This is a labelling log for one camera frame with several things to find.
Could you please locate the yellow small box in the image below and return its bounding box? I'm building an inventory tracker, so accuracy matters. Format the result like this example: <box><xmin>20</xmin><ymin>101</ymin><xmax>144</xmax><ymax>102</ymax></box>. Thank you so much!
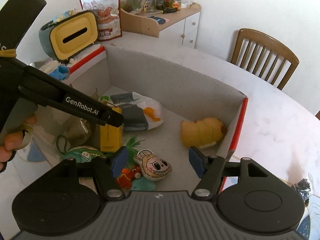
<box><xmin>100</xmin><ymin>101</ymin><xmax>124</xmax><ymax>153</ymax></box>

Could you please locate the white tissue pack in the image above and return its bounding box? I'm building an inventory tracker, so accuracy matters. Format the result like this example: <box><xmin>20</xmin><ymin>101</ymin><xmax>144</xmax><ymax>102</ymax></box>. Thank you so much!
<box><xmin>100</xmin><ymin>92</ymin><xmax>164</xmax><ymax>132</ymax></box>

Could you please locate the hotdog plush toy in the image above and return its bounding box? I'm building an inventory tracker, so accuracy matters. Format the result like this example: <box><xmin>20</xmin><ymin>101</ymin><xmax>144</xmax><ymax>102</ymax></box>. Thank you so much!
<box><xmin>180</xmin><ymin>118</ymin><xmax>228</xmax><ymax>148</ymax></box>

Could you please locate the silver foil snack bag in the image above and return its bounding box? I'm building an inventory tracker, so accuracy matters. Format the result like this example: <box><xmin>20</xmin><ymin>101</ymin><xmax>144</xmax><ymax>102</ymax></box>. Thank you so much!
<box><xmin>63</xmin><ymin>87</ymin><xmax>101</xmax><ymax>153</ymax></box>

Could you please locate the cream monster face plush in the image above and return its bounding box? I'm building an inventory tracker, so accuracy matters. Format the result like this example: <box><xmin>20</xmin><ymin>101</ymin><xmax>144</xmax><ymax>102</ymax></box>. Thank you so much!
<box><xmin>133</xmin><ymin>149</ymin><xmax>172</xmax><ymax>181</ymax></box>

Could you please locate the person's left hand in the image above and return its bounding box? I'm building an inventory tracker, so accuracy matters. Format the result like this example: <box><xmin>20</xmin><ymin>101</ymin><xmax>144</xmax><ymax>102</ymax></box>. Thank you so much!
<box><xmin>0</xmin><ymin>114</ymin><xmax>37</xmax><ymax>173</ymax></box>

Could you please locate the blue rubber glove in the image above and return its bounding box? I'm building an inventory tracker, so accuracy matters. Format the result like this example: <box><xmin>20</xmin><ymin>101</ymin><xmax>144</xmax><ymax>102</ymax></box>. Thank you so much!
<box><xmin>49</xmin><ymin>65</ymin><xmax>69</xmax><ymax>81</ymax></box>

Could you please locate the red cardboard box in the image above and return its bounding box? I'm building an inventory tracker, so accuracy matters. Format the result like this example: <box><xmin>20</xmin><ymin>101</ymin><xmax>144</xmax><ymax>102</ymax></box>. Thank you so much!
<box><xmin>66</xmin><ymin>46</ymin><xmax>248</xmax><ymax>192</ymax></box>

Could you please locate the yellow tissue box holder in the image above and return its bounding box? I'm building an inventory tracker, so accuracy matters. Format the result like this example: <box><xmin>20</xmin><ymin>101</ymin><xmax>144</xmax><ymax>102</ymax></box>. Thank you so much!
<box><xmin>39</xmin><ymin>11</ymin><xmax>98</xmax><ymax>63</ymax></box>

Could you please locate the white sideboard cabinet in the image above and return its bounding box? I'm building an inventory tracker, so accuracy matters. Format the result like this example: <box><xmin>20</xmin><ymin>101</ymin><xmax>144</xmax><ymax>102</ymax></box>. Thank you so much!
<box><xmin>120</xmin><ymin>3</ymin><xmax>201</xmax><ymax>48</ymax></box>

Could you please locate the red white snack bag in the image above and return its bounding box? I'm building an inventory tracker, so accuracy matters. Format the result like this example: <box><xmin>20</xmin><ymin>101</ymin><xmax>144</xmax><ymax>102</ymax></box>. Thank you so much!
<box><xmin>79</xmin><ymin>0</ymin><xmax>122</xmax><ymax>41</ymax></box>

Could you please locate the wooden dining chair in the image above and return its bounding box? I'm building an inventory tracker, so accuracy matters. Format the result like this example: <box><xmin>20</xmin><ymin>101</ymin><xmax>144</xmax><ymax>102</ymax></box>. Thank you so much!
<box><xmin>231</xmin><ymin>28</ymin><xmax>299</xmax><ymax>90</ymax></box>

